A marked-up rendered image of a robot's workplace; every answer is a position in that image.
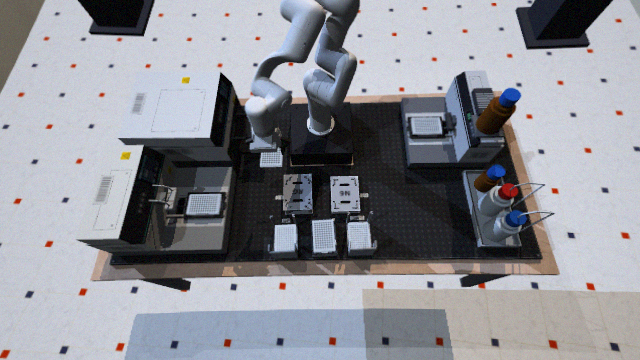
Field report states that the blue bottle cap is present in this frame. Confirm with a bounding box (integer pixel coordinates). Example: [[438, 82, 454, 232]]
[[500, 88, 521, 106], [487, 164, 505, 180], [506, 210, 526, 227]]

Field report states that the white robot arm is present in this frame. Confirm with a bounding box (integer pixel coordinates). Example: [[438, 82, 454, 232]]
[[245, 0, 360, 153]]

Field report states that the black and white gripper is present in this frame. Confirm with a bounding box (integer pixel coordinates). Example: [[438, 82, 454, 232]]
[[245, 128, 291, 155]]

